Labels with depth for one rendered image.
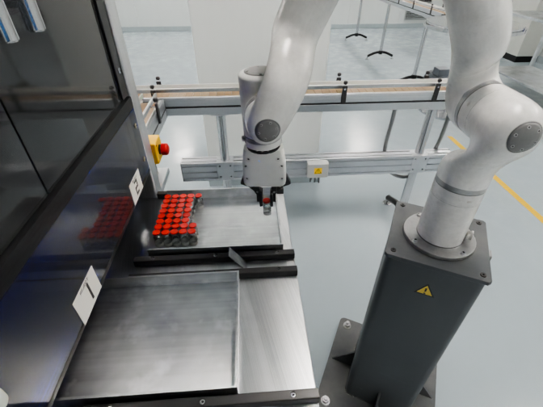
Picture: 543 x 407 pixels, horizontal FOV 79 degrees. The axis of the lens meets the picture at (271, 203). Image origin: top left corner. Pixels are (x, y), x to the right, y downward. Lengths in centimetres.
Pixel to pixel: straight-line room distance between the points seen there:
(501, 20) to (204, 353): 81
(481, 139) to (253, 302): 58
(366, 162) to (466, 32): 137
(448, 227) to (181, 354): 70
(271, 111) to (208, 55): 173
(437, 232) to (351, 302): 102
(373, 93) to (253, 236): 115
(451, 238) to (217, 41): 178
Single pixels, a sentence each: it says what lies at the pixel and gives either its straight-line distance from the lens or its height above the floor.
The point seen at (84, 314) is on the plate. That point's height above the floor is 101.
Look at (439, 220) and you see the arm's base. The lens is 96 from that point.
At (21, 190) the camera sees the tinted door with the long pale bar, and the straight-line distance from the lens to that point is 56.
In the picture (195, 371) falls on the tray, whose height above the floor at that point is 88.
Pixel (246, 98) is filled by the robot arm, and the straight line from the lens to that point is 68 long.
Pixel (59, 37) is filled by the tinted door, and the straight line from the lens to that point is 71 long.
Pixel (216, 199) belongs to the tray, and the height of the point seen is 88.
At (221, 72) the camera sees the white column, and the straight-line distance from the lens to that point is 233.
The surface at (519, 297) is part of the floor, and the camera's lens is 232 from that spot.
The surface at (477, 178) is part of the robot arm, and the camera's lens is 89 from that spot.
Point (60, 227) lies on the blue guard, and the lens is 61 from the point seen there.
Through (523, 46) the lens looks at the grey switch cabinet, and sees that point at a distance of 728.
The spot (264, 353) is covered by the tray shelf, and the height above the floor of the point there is 88.
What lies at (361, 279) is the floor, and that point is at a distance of 203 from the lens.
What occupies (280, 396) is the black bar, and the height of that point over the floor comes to 90.
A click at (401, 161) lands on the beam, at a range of 212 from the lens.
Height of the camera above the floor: 151
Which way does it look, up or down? 37 degrees down
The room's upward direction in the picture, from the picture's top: straight up
